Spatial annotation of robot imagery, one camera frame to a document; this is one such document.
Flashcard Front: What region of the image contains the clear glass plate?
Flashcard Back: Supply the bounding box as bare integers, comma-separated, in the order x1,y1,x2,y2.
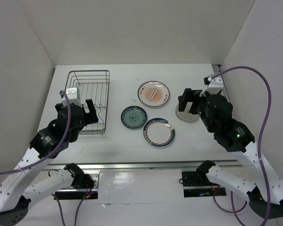
175,102,200,123

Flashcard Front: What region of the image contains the orange sunburst plate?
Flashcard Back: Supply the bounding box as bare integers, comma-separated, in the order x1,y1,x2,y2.
137,81,170,107

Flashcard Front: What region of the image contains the blue patterned plate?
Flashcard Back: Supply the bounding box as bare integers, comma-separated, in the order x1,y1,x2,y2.
121,105,148,129

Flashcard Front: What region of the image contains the white plate red green rim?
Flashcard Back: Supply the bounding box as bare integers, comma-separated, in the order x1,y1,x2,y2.
142,118,175,148

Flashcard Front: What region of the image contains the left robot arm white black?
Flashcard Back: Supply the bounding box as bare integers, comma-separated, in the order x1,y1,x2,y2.
0,99,98,226

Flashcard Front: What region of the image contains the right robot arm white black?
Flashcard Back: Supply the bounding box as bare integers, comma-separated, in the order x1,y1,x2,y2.
178,89,283,219

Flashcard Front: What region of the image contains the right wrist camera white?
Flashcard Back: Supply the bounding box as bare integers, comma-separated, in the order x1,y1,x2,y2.
200,75,224,97

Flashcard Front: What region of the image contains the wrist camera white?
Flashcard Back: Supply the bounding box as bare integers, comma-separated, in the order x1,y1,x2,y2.
200,75,224,97
60,87,82,107

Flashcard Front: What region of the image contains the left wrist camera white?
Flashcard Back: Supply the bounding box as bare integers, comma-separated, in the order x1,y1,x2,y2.
60,87,82,107

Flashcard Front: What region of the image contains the wire dish rack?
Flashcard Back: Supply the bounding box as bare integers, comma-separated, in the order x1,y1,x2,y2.
65,70,110,139

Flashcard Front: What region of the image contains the aluminium rail right side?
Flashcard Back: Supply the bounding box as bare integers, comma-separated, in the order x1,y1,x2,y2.
212,65,221,73

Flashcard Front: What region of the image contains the aluminium rail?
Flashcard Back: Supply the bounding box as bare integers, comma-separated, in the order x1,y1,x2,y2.
212,65,221,73
43,160,242,171

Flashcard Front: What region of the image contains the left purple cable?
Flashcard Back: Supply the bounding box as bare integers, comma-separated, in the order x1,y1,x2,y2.
0,90,73,176

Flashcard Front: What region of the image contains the purple cable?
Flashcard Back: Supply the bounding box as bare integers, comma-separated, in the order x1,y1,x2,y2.
0,90,73,176
211,66,273,226

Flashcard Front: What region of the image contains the aluminium rail front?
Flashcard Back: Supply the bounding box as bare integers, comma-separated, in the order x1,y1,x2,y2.
43,160,242,171

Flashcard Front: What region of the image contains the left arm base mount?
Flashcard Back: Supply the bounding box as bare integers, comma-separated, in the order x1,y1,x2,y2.
54,171,100,200

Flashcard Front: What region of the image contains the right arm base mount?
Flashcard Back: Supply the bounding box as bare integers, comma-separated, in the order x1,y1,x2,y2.
178,171,226,198

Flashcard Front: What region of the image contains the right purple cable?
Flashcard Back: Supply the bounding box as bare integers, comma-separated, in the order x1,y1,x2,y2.
211,66,273,226

